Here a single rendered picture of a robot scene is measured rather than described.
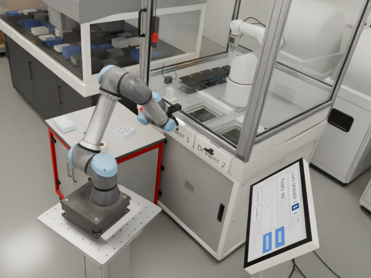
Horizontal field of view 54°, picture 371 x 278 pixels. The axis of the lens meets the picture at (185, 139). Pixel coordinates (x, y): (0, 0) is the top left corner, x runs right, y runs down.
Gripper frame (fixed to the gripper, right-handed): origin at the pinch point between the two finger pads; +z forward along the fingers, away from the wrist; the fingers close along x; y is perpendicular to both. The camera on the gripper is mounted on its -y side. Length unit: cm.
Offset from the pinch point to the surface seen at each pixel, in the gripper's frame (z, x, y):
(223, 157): 1.3, 40.8, -0.5
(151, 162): 23.3, -11.5, 27.3
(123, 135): -5.2, -22.4, 27.9
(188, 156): 19.8, 10.5, 8.5
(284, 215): -34, 100, 14
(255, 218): -25, 88, 20
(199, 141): 1.9, 20.1, -0.1
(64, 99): 24, -131, 34
